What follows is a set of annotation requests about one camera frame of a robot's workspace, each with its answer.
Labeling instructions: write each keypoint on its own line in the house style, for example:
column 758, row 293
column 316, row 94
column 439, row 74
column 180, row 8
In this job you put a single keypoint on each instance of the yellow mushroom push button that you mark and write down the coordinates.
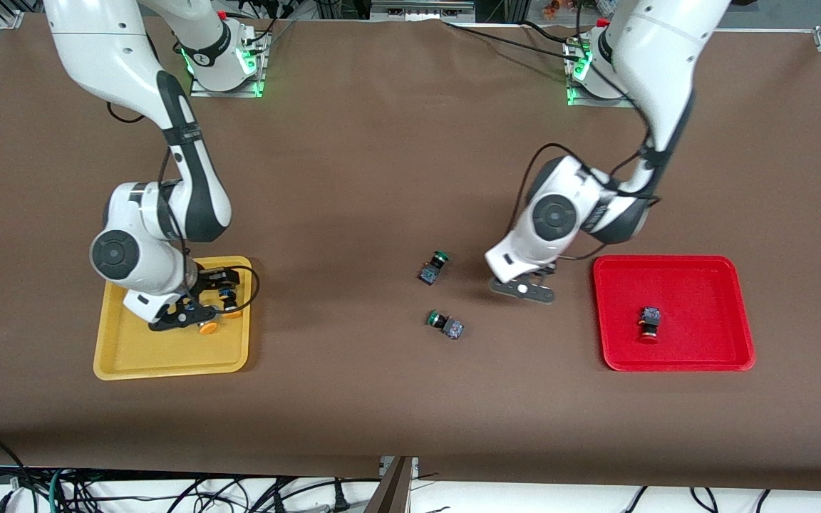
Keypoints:
column 208, row 328
column 232, row 312

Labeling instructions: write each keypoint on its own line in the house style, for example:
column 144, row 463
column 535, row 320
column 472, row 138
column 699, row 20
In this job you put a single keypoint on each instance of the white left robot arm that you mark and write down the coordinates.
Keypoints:
column 656, row 64

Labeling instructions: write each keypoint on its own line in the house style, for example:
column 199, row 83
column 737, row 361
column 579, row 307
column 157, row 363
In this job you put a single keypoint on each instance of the red plastic tray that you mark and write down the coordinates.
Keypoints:
column 703, row 285

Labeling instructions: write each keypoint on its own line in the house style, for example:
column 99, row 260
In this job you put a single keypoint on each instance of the brown table cover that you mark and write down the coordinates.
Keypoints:
column 410, row 413

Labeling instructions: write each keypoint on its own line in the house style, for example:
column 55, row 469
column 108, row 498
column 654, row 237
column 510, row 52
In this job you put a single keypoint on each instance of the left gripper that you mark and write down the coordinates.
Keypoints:
column 545, row 271

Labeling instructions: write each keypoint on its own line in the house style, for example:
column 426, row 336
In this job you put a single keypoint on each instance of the brown table support beam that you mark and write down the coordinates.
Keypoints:
column 390, row 491

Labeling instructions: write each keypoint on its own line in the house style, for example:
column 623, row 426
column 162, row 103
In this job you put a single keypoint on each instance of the yellow plastic tray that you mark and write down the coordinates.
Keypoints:
column 132, row 349

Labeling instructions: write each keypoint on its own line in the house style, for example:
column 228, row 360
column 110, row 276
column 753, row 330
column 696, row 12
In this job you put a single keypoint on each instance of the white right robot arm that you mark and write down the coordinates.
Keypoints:
column 111, row 57

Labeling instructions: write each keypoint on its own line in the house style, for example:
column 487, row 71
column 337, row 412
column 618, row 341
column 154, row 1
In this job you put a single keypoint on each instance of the red mushroom push button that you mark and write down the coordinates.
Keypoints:
column 651, row 315

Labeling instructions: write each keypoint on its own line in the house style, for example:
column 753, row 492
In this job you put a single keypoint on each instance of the green push button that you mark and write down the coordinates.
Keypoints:
column 428, row 274
column 455, row 328

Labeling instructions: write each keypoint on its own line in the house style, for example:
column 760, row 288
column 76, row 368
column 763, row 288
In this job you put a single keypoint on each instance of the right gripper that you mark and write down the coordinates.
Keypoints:
column 212, row 278

